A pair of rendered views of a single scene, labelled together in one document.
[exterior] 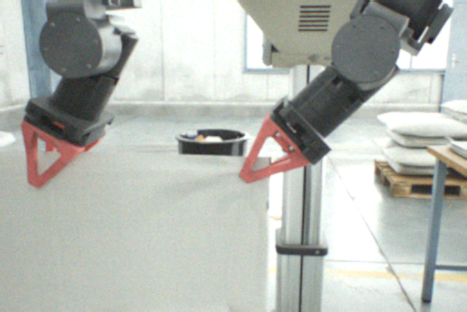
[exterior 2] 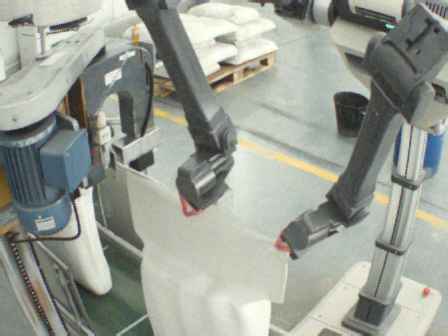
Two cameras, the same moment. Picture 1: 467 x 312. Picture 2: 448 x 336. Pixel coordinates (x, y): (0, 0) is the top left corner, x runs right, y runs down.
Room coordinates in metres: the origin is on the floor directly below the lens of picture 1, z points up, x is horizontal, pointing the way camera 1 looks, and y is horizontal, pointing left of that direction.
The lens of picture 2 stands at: (-0.27, -0.44, 1.74)
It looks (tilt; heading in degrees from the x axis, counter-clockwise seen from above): 31 degrees down; 36
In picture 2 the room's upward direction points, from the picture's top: 2 degrees counter-clockwise
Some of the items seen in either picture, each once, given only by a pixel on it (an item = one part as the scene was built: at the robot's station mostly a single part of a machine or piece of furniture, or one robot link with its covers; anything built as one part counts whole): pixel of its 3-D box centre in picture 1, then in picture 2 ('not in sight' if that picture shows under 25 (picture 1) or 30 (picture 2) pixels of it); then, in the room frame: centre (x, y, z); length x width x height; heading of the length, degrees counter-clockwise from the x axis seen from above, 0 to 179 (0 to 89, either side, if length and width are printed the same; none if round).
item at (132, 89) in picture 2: not in sight; (90, 87); (0.58, 0.64, 1.21); 0.30 x 0.25 x 0.30; 85
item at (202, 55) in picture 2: not in sight; (196, 55); (2.92, 2.16, 0.32); 0.66 x 0.43 x 0.15; 177
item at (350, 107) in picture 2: not in sight; (351, 115); (2.94, 0.77, 0.13); 0.30 x 0.30 x 0.26
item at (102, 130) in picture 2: not in sight; (102, 139); (0.46, 0.47, 1.14); 0.05 x 0.04 x 0.16; 175
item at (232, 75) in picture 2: not in sight; (201, 66); (3.24, 2.35, 0.07); 1.20 x 0.82 x 0.14; 177
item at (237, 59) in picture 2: not in sight; (241, 49); (3.53, 2.12, 0.20); 0.67 x 0.43 x 0.15; 175
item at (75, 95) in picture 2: not in sight; (57, 96); (0.42, 0.61, 1.26); 0.22 x 0.05 x 0.16; 85
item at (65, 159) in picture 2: not in sight; (66, 164); (0.22, 0.30, 1.25); 0.10 x 0.08 x 0.12; 20
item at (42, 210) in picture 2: not in sight; (35, 175); (0.18, 0.40, 1.21); 0.15 x 0.15 x 0.25
